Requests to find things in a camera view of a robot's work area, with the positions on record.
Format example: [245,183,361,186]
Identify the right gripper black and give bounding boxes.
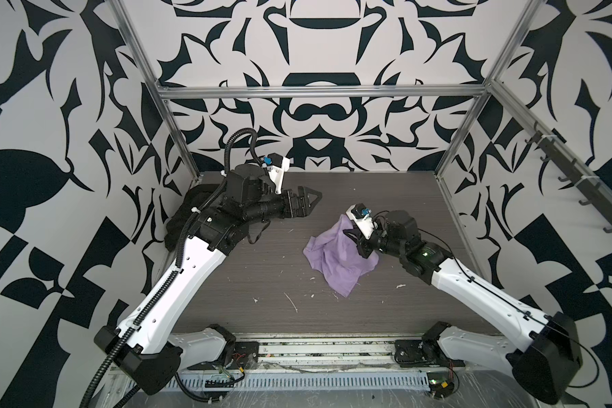
[342,220,407,261]

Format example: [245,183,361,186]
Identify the purple cloth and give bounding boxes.
[303,215,379,298]

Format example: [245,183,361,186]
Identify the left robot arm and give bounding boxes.
[85,164,322,399]

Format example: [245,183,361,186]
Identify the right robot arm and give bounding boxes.
[344,204,583,405]

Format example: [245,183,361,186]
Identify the black cloth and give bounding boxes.
[164,184,218,253]

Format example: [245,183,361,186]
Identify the small circuit board right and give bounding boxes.
[427,372,458,401]

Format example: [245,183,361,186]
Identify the small circuit board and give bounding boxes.
[203,375,237,389]
[427,372,458,401]

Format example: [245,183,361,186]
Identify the small circuit board left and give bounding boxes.
[203,375,237,389]

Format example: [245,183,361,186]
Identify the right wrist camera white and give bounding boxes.
[346,203,375,239]

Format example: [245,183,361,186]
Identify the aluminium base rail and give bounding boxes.
[106,334,542,376]

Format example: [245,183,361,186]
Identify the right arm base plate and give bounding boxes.
[394,339,466,368]

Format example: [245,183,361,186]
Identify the black corrugated cable conduit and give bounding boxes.
[75,126,262,408]

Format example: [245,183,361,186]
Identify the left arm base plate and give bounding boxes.
[189,341,260,371]

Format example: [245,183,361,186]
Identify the aluminium cage frame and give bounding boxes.
[106,0,612,246]

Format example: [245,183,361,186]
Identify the white slotted cable duct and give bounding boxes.
[181,372,429,392]

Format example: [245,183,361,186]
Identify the wall hook rail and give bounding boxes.
[526,121,612,234]

